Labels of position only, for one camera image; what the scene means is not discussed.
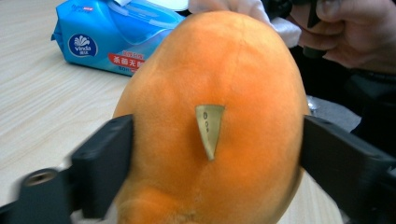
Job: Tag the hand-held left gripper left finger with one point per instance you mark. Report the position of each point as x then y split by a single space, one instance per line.
102 165

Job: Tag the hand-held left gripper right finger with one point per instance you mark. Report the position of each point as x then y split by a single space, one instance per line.
342 168

